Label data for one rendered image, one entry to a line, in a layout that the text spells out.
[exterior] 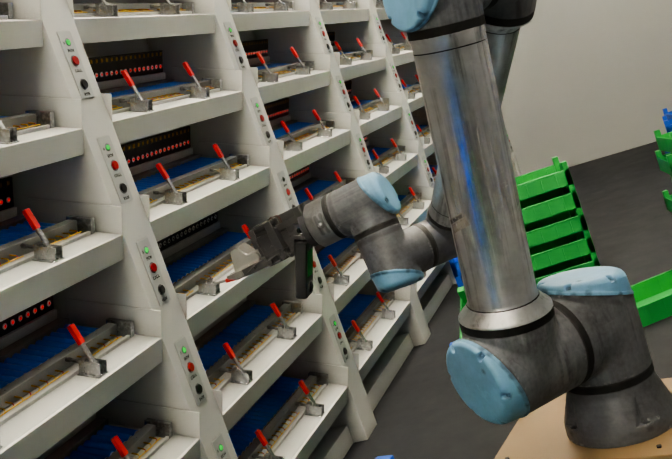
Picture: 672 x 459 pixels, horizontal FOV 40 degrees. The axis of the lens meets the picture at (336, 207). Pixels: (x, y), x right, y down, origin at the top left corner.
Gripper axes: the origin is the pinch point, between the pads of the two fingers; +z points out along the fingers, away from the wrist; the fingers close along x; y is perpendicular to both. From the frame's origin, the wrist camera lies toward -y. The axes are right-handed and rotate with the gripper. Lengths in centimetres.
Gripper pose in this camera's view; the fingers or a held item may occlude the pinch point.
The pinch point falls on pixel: (236, 277)
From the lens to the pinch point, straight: 186.2
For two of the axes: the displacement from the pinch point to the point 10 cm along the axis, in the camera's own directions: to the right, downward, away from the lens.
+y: -4.6, -8.8, -0.5
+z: -8.3, 4.2, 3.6
